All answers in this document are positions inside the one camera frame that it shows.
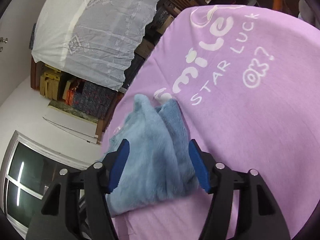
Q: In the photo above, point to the dark patterned fabric storage box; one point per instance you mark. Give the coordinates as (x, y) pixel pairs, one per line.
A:
(93, 99)

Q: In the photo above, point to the purple printed bed sheet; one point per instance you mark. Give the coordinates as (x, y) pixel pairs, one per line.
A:
(247, 82)

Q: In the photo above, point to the white lace cloth cover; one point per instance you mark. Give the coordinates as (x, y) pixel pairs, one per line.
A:
(92, 39)

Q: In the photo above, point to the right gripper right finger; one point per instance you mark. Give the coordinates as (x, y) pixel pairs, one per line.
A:
(259, 215)

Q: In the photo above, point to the dark window with white frame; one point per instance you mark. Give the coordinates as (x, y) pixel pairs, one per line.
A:
(27, 170)

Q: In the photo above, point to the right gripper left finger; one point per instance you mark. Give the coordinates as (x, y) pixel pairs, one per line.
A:
(75, 203)

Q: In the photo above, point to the blue fleece garment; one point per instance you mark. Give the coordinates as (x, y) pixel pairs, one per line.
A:
(158, 167)

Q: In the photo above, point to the brown wooden cabinet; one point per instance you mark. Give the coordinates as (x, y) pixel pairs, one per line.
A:
(104, 123)

